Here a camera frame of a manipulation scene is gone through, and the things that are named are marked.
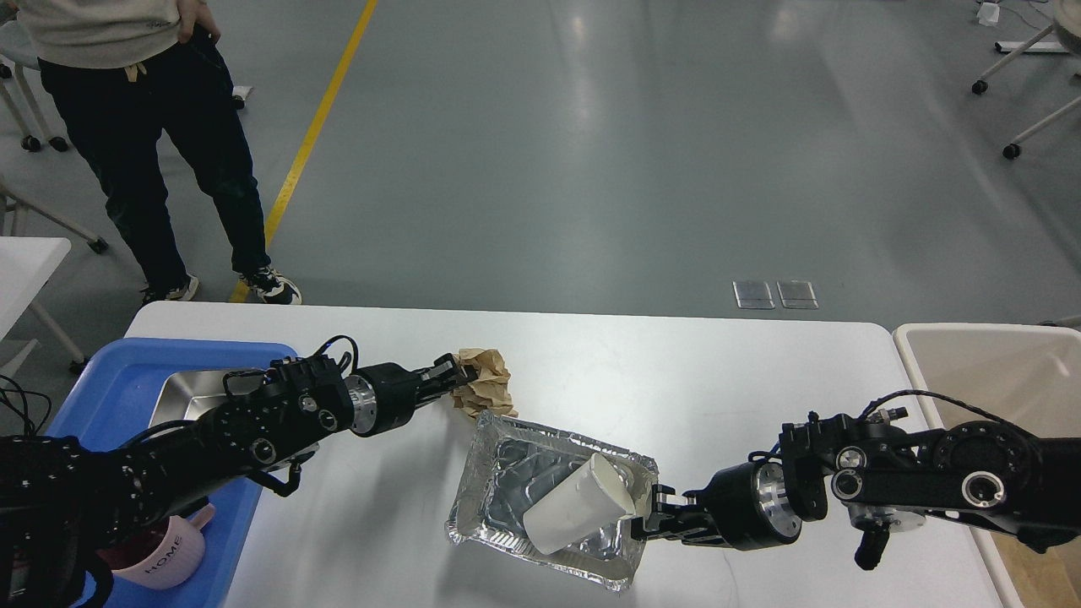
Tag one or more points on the blue plastic tray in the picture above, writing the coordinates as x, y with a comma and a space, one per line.
113, 400

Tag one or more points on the white side table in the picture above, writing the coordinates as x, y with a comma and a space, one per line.
27, 263

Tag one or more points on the aluminium foil tray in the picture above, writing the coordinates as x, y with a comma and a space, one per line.
512, 463

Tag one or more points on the grey chair on castors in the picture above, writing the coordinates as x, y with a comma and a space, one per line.
18, 57

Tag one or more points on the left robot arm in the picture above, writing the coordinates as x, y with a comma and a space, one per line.
63, 504

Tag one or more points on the brown paper in bin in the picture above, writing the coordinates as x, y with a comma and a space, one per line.
1042, 580

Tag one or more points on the left floor socket plate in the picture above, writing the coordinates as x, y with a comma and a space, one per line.
753, 294

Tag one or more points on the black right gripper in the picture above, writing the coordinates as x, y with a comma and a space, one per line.
745, 507

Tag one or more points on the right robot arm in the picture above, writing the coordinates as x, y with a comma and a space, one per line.
988, 473

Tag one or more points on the white plastic bin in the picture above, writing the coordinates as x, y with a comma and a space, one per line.
1029, 375

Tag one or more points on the floor socket plate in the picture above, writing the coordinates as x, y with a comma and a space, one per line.
797, 294
753, 294

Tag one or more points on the person in grey sweater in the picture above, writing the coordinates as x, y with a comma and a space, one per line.
124, 73

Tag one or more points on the brown paper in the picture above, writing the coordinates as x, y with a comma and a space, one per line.
1042, 580
490, 389

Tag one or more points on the white chair leg left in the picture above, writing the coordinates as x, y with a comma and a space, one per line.
16, 209

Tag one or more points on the right floor socket plate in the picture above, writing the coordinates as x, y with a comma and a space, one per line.
797, 294

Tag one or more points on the steel rectangular tray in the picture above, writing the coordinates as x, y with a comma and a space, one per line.
187, 395

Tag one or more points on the white paper cup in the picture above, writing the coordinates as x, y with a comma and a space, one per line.
591, 497

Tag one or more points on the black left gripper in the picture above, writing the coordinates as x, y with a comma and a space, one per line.
385, 396

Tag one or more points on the pink mug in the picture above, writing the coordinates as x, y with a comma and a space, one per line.
163, 556

